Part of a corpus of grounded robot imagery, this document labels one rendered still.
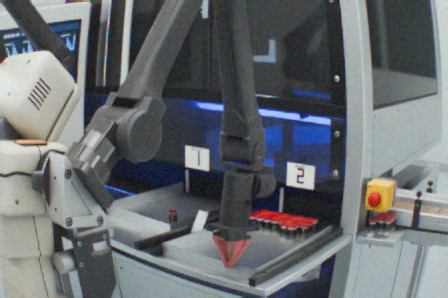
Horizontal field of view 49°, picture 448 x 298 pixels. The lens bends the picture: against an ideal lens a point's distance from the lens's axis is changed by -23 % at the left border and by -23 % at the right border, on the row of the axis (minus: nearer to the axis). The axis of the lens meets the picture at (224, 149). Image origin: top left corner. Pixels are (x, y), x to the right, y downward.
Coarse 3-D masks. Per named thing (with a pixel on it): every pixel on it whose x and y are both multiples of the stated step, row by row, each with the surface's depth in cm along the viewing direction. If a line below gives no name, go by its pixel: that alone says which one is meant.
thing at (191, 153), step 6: (186, 150) 178; (192, 150) 177; (198, 150) 175; (204, 150) 174; (186, 156) 179; (192, 156) 177; (204, 156) 174; (186, 162) 179; (192, 162) 178; (204, 162) 175; (198, 168) 176; (204, 168) 175
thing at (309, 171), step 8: (288, 168) 158; (296, 168) 156; (304, 168) 155; (312, 168) 153; (288, 176) 158; (296, 176) 157; (304, 176) 155; (312, 176) 153; (288, 184) 158; (296, 184) 157; (304, 184) 155; (312, 184) 154
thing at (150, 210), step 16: (144, 192) 179; (160, 192) 185; (176, 192) 190; (112, 208) 165; (128, 208) 173; (144, 208) 174; (160, 208) 175; (176, 208) 176; (192, 208) 176; (208, 208) 176; (144, 224) 157; (160, 224) 153; (176, 224) 153
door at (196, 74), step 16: (112, 0) 193; (144, 0) 182; (160, 0) 178; (112, 16) 193; (144, 16) 183; (112, 32) 194; (144, 32) 184; (192, 32) 172; (208, 32) 168; (112, 48) 195; (192, 48) 173; (208, 48) 169; (112, 64) 196; (176, 64) 177; (192, 64) 173; (208, 64) 170; (112, 80) 197; (176, 80) 178; (192, 80) 174; (208, 80) 171
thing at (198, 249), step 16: (176, 240) 140; (192, 240) 145; (208, 240) 149; (256, 240) 149; (272, 240) 148; (176, 256) 134; (192, 256) 131; (208, 256) 138; (240, 256) 138; (256, 256) 137; (272, 256) 137; (288, 256) 131; (224, 272) 126; (240, 272) 123; (256, 272) 122
